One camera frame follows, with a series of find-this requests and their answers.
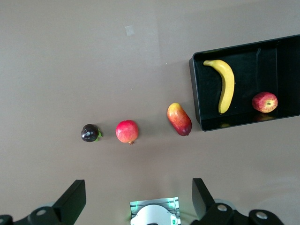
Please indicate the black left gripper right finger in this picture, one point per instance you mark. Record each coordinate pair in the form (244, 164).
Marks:
(201, 201)

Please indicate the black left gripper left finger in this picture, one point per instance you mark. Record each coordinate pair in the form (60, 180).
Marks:
(70, 201)

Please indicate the red yellow apple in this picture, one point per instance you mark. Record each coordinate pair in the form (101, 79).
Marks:
(264, 102)

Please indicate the yellow banana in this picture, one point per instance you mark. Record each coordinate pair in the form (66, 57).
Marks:
(227, 82)

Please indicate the black plastic box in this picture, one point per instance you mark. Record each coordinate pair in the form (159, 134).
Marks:
(248, 70)

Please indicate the dark purple eggplant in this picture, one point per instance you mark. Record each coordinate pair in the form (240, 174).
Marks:
(89, 133)

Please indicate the red yellow mango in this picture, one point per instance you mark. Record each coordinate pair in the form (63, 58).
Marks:
(179, 119)

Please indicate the red pomegranate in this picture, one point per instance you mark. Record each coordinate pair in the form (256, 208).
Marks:
(126, 131)

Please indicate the clear tape piece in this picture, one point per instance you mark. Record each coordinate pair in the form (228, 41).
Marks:
(129, 30)

